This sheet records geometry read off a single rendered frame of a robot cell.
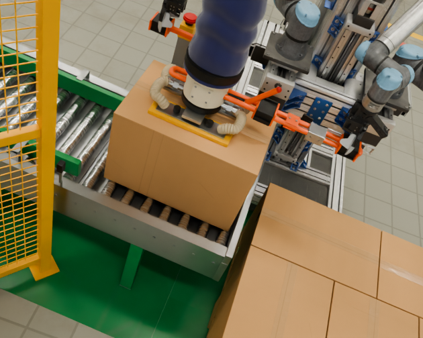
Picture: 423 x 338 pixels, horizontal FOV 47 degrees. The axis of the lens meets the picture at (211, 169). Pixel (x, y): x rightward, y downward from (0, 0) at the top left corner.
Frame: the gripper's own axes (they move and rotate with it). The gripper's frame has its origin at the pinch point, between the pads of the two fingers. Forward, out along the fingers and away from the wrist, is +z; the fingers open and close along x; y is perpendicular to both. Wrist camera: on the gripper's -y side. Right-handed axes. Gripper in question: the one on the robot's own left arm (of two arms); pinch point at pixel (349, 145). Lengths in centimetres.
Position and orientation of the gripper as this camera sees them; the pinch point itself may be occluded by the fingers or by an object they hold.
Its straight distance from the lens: 195.3
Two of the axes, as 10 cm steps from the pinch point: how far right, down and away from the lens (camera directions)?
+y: -9.1, -4.0, 0.2
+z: -2.6, 6.3, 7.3
